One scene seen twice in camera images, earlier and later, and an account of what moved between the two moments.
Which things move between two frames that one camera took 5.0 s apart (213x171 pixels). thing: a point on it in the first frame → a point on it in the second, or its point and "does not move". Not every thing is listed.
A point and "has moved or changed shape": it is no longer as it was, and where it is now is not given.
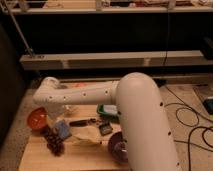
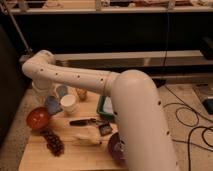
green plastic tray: [102, 112] does not move
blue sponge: [63, 129] has moved or changed shape
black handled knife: [82, 122] does not move
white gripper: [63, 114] → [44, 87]
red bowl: [37, 117] does not move
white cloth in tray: [110, 108] does not move
